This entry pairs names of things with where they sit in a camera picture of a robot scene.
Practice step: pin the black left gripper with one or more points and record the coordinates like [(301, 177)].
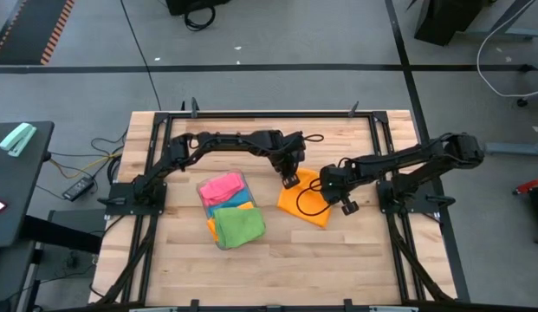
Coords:
[(290, 154)]

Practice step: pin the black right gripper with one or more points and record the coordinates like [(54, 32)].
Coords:
[(335, 182)]

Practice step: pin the orange microfiber towel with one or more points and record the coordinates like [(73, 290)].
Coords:
[(212, 229), (290, 203)]

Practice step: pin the blue microfiber towel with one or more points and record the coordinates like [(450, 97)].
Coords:
[(234, 201)]

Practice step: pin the pink microfiber towel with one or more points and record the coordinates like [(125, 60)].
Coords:
[(223, 188)]

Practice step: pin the green microfiber towel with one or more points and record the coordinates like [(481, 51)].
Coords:
[(240, 227)]

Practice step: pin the clear plastic bin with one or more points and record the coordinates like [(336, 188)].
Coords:
[(200, 190)]

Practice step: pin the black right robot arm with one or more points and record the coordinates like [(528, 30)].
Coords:
[(403, 160)]

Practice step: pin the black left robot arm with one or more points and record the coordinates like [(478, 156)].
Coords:
[(208, 145)]

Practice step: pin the grey table foot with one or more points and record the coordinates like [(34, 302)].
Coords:
[(515, 149)]

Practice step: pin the red and black chair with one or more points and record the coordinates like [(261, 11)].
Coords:
[(533, 186)]

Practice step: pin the black box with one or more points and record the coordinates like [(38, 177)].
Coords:
[(195, 5)]

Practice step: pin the black caster wheel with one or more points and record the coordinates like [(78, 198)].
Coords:
[(523, 102)]

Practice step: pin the black furniture base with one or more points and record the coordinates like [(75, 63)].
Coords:
[(446, 21)]

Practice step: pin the black power adapter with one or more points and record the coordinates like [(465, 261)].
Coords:
[(78, 189)]

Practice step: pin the black desk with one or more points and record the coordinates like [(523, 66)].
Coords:
[(17, 182)]

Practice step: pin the mint green stapler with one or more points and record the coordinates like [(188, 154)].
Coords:
[(17, 138)]

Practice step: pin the black mat with striped edge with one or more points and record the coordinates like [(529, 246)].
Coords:
[(30, 30)]

